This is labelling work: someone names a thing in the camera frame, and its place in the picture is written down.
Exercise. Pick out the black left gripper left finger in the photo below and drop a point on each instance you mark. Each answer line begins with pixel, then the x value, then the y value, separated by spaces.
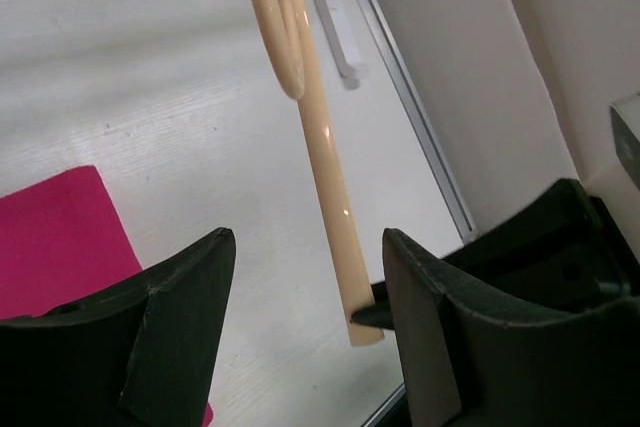
pixel 138 353

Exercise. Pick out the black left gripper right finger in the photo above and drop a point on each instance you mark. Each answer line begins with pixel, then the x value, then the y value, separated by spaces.
pixel 473 355

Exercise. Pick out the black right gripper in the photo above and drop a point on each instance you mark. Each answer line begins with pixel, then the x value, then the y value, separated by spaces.
pixel 563 251

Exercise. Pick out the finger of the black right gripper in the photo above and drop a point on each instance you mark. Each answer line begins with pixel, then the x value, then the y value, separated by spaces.
pixel 375 316

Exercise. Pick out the pink trousers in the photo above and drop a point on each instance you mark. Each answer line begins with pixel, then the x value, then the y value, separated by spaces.
pixel 61 240

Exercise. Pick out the beige wooden hanger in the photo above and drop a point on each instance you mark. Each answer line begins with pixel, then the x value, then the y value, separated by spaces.
pixel 287 36

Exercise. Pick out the white clothes rack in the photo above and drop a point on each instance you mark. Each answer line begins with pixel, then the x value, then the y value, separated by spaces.
pixel 342 42

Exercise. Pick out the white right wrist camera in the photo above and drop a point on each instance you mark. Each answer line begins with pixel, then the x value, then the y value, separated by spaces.
pixel 624 116

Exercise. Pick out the aluminium side rail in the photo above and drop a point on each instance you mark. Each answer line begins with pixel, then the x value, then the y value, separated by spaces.
pixel 418 117

